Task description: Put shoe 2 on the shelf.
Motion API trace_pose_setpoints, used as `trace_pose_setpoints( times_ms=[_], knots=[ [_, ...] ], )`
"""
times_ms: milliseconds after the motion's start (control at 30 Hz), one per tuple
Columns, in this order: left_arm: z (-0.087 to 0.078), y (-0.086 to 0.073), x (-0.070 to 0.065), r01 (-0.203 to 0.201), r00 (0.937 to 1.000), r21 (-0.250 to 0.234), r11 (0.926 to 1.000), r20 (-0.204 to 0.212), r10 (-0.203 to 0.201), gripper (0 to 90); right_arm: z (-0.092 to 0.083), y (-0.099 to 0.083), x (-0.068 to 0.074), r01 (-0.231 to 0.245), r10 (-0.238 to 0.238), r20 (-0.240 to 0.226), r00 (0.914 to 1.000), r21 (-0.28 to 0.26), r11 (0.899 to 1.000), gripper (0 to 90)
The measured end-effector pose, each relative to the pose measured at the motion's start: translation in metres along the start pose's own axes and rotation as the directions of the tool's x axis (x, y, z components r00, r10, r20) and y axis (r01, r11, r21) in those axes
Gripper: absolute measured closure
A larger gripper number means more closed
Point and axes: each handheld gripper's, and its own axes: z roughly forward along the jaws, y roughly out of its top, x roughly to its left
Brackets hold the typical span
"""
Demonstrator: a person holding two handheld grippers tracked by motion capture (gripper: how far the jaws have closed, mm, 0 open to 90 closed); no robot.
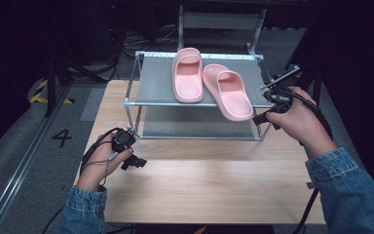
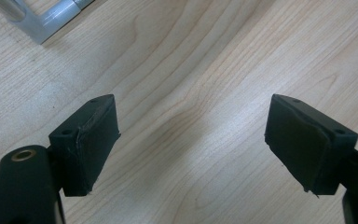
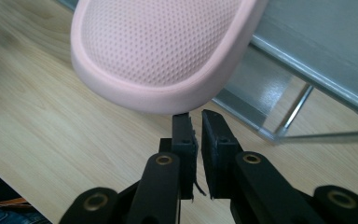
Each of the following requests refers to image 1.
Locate grey thin cord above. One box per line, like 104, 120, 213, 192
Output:
87, 151, 119, 187

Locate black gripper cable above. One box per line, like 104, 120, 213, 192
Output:
264, 91, 335, 234
79, 127, 121, 176

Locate black tripod stand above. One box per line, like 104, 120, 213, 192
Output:
43, 55, 108, 118

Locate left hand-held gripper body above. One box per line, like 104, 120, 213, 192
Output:
111, 127, 137, 155

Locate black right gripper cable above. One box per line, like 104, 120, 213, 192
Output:
264, 91, 335, 234

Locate metal shoe rack grey shelves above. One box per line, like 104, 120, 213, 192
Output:
123, 50, 276, 142

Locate person's right hand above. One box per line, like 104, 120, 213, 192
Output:
266, 86, 339, 159

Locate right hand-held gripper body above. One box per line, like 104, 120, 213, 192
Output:
260, 65, 301, 115

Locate bundle of floor cables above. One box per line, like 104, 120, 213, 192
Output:
120, 25, 179, 62

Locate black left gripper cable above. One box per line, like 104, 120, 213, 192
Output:
79, 127, 121, 176

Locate grey metal frame stand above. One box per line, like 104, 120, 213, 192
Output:
176, 4, 269, 57

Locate aluminium floor rail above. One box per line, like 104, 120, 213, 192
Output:
0, 87, 72, 234

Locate person's left hand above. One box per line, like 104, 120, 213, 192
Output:
76, 131, 134, 193

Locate pink foam slipper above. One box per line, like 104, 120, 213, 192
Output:
170, 47, 205, 104
202, 63, 255, 122

